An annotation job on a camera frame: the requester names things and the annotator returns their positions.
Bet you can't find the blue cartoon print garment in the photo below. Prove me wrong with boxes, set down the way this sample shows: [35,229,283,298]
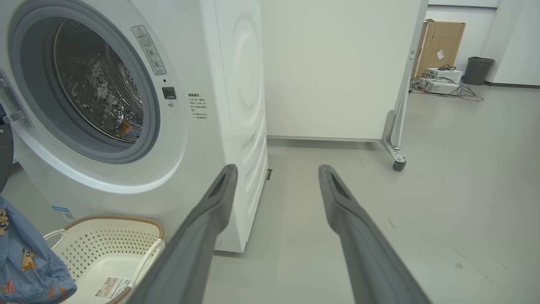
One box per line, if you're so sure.
[0,194,78,304]

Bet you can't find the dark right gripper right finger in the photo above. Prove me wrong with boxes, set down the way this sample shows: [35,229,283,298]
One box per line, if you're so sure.
[319,164,432,304]

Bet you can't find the dark grey trash bin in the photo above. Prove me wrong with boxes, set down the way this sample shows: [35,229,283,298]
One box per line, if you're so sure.
[463,57,495,86]

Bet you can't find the cream perforated laundry basket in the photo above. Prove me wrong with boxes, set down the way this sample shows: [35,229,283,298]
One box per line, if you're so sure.
[42,214,166,304]

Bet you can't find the brown cardboard box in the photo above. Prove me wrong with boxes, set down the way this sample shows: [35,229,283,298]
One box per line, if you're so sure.
[413,19,466,79]

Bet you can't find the white front-load washing machine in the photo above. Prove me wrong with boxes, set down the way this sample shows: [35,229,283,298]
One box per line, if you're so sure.
[0,0,268,253]

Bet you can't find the blue energy label sticker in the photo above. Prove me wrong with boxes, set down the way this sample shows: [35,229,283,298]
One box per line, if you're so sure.
[51,206,76,223]

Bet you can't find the white electronic devices with cables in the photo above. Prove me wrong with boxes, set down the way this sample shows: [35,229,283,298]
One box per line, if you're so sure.
[409,76,485,102]

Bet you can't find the grey warning label sticker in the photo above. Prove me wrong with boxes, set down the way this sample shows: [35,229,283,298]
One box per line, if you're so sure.
[131,25,167,76]

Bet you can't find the white partition board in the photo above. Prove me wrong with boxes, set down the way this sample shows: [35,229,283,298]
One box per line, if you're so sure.
[261,0,429,142]

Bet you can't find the stainless steel washing machine drum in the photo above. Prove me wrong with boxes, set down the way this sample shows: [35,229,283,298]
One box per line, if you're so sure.
[53,19,144,143]

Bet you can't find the white basket barcode label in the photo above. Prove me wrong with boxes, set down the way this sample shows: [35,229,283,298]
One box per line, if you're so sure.
[95,277,131,300]

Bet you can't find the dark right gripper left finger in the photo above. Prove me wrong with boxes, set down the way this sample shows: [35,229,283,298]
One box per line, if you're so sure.
[127,164,239,304]

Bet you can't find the white electronics box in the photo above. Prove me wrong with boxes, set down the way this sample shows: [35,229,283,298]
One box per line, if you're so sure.
[426,68,463,84]
[422,78,461,95]

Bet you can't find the metal partition leg with caster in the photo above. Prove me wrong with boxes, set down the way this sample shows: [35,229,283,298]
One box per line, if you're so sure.
[381,51,416,171]

